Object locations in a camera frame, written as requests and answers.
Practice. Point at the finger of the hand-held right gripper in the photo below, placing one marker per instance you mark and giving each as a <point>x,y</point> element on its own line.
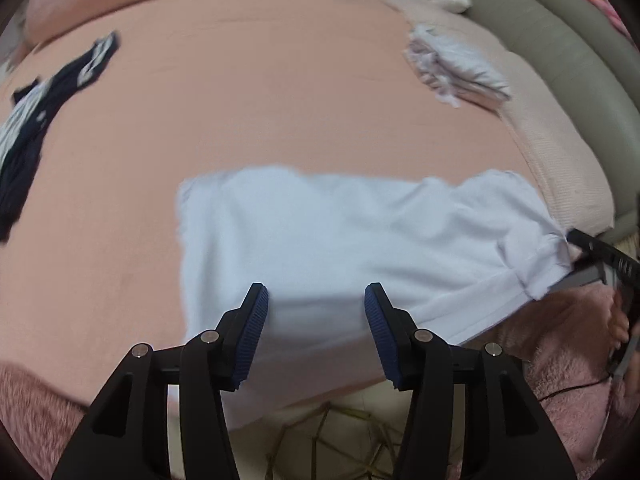
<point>590,242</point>

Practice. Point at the navy striped garment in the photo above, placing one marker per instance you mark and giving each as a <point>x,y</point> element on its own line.
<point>25,160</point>

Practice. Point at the cream waffle blanket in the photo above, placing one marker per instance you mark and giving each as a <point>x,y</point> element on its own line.
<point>560,160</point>

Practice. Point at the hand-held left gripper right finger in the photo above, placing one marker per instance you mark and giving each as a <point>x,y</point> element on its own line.
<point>382,335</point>

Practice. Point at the pink bed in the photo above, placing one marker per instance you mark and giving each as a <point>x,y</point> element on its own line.
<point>250,85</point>

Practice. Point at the person's right hand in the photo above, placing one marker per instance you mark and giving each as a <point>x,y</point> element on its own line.
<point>620,320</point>

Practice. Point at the folded white garment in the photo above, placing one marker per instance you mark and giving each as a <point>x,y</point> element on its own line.
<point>460,60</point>

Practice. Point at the folded pale pink garment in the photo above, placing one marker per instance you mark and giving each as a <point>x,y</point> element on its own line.
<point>487,102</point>

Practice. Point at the pink fluffy fabric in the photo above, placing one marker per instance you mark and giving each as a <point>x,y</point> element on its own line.
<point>560,350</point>

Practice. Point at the white navy-trimmed T-shirt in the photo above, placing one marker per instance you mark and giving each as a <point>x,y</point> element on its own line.
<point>325,240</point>

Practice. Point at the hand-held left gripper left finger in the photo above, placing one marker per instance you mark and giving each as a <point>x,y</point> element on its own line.
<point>250,335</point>

